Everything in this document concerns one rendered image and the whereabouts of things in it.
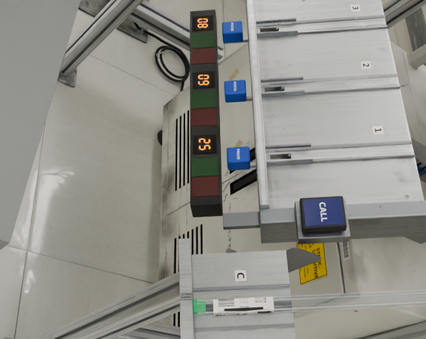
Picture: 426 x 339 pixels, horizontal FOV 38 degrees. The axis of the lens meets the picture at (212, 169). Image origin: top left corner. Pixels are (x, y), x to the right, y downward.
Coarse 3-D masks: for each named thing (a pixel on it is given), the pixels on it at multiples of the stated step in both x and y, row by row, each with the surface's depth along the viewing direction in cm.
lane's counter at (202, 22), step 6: (192, 18) 96; (198, 18) 96; (204, 18) 96; (210, 18) 95; (192, 24) 95; (198, 24) 95; (204, 24) 95; (210, 24) 95; (192, 30) 94; (198, 30) 94; (204, 30) 94
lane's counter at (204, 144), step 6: (198, 138) 85; (204, 138) 84; (210, 138) 84; (198, 144) 84; (204, 144) 84; (210, 144) 84; (216, 144) 84; (198, 150) 84; (204, 150) 83; (210, 150) 83; (216, 150) 83
